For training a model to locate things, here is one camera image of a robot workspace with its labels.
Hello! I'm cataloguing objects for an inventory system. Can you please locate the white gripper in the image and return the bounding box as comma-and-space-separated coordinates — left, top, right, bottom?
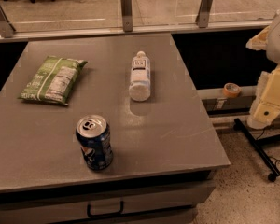
245, 9, 280, 130

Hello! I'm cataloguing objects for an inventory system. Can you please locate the blue pepsi can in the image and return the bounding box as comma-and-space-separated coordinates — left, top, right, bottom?
76, 115, 113, 171

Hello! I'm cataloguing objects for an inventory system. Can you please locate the clear plastic water bottle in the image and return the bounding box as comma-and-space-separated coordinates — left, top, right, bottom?
129, 51, 151, 102

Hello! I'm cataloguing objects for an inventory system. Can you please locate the orange tape roll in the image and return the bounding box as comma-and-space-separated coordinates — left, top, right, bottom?
223, 83, 241, 98

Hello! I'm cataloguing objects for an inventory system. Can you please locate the grey cabinet drawer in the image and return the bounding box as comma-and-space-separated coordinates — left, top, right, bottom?
0, 180, 215, 224

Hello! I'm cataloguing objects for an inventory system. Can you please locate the green chip bag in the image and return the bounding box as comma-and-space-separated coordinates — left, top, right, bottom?
19, 56, 87, 105

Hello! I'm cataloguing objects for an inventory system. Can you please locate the right metal glass bracket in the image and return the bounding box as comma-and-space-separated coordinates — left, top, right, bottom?
196, 0, 213, 28

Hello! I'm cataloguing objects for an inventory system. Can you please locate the metal glass bracket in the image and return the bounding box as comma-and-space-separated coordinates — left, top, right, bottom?
196, 0, 213, 28
0, 5, 16, 38
120, 0, 133, 32

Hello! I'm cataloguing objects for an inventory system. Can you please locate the black cable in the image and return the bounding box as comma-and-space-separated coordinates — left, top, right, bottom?
255, 126, 280, 176

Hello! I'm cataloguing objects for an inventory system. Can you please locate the middle metal glass bracket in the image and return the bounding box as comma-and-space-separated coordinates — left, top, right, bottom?
120, 0, 133, 32

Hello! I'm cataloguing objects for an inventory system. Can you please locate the black drawer handle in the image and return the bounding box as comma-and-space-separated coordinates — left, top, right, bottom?
86, 201, 124, 219

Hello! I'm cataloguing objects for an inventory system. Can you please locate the left metal glass bracket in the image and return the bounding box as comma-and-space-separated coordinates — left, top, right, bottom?
0, 5, 16, 38

